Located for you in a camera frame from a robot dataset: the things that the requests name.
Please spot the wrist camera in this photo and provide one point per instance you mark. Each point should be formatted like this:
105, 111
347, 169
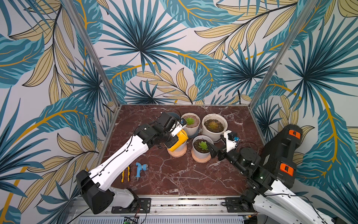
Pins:
180, 125
232, 140

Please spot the right metal frame post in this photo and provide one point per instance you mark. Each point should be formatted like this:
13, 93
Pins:
309, 6

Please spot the white pot dark soil succulent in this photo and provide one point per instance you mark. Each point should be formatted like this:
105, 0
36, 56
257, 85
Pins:
200, 151

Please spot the blue spray nozzle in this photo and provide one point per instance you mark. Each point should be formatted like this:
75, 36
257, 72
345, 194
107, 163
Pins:
140, 167

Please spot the blue pot red succulent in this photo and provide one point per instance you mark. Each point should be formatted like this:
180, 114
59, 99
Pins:
176, 116

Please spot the yellow watering can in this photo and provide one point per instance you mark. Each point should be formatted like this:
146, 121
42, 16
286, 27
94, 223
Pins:
175, 142

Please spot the white ribbed pot green succulent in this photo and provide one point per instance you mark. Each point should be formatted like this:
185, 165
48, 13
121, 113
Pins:
192, 124

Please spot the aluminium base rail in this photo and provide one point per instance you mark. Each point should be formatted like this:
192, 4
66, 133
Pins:
169, 209

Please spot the large white round pot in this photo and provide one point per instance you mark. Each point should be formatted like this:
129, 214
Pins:
213, 126

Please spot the white pot pink soil succulent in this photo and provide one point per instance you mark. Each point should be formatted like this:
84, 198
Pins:
180, 151

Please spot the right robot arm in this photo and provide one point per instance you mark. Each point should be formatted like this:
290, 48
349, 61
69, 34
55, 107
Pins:
270, 177

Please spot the yellow handled pliers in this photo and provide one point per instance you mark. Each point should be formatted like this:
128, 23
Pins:
126, 175

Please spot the metal frame post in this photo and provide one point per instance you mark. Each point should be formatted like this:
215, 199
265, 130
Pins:
309, 6
74, 16

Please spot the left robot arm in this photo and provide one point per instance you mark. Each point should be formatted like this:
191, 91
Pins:
95, 185

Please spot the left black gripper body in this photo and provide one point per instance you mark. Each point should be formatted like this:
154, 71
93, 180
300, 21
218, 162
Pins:
170, 140

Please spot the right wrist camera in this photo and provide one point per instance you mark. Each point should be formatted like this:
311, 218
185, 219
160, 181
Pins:
232, 140

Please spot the left metal frame post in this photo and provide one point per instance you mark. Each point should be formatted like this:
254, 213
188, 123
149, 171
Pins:
74, 16

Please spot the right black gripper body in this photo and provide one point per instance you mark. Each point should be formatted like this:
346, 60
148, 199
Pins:
221, 154

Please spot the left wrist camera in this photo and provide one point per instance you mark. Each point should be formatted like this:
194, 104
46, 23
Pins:
180, 125

